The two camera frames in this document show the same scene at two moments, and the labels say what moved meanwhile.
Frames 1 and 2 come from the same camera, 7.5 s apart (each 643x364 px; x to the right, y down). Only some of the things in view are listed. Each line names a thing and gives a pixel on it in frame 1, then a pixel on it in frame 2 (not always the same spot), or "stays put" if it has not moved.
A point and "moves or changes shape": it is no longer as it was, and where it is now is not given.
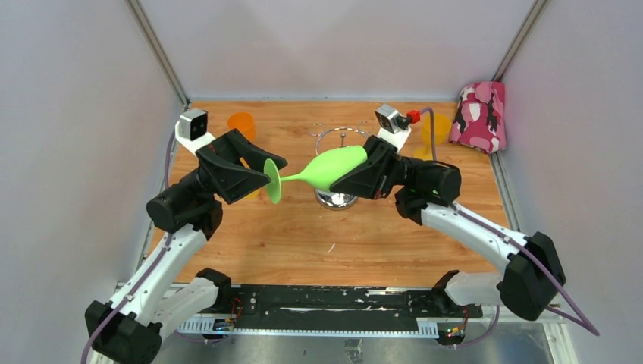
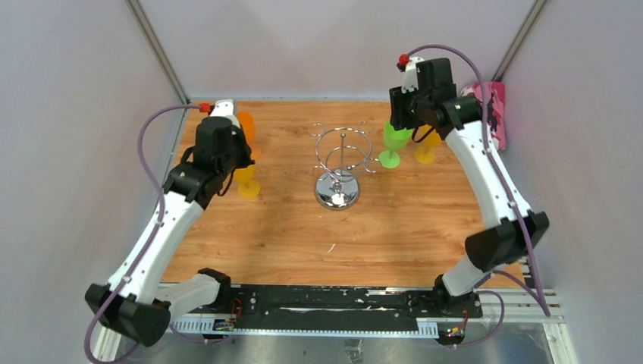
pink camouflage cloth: [480, 118] stays put
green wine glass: [321, 174] moves or changes shape
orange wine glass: [244, 122] stays put
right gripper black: [373, 179] → [398, 118]
